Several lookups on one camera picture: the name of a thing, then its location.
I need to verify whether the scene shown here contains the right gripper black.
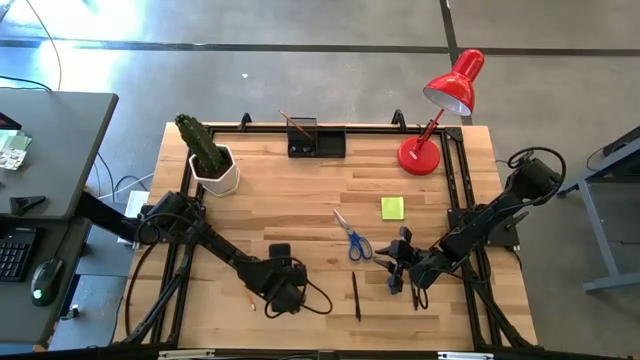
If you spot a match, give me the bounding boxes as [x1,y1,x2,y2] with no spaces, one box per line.
[372,227,429,295]

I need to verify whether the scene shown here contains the blue-handled scissors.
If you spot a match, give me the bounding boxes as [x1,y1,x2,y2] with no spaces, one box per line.
[332,208,374,263]

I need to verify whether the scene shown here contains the black mesh desk organizer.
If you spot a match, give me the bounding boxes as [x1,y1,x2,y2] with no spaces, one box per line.
[286,116,348,160]

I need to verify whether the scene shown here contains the green sticky note pad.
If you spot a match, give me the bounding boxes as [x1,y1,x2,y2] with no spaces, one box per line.
[380,196,406,222]

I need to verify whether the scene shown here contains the red desk lamp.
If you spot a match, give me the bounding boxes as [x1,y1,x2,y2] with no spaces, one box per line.
[396,48,486,177]

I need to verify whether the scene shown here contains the white hexagonal plant pot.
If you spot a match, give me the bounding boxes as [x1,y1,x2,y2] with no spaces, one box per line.
[187,143,242,198]

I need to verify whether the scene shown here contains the green cactus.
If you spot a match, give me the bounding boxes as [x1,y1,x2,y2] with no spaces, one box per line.
[174,113,227,177]

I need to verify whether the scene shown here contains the white power box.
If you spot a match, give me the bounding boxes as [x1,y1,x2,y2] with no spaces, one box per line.
[116,189,151,247]

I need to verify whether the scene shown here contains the grey metal side table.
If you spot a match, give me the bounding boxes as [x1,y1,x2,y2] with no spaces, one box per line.
[551,124,640,294]

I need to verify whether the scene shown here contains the black computer mouse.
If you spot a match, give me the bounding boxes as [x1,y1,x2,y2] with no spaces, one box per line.
[30,257,65,308]

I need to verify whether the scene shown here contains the dark grey keyboard desk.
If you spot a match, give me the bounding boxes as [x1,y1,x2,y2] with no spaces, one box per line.
[0,214,94,346]

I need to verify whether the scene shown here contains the black keyboard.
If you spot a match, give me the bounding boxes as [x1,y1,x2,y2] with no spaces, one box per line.
[0,226,38,283]

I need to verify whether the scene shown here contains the black plastic clip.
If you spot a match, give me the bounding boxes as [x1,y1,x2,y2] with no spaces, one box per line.
[9,195,48,218]

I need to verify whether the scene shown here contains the pale green paper cards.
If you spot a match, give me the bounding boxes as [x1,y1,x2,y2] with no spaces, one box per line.
[0,128,33,173]

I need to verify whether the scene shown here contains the dark tablet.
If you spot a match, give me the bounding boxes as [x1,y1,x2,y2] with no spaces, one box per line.
[0,111,23,132]

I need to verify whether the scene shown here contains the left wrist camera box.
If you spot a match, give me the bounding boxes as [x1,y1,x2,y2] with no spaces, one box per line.
[268,242,293,263]

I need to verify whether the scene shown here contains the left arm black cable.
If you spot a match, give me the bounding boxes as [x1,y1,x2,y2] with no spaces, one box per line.
[263,256,334,320]

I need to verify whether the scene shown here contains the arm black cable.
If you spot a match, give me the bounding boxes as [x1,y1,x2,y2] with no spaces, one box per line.
[263,256,334,320]
[506,146,568,207]

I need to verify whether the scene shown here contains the silver metal bracket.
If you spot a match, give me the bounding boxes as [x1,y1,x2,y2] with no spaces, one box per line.
[158,349,217,360]
[437,351,496,360]

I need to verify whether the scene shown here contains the white cable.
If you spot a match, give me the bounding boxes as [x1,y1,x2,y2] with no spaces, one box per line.
[97,172,156,201]

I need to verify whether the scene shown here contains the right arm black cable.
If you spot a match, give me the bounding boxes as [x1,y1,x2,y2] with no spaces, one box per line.
[506,146,568,207]

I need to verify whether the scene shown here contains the thin grey floor cable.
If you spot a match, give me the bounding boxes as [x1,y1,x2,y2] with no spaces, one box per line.
[24,0,64,92]

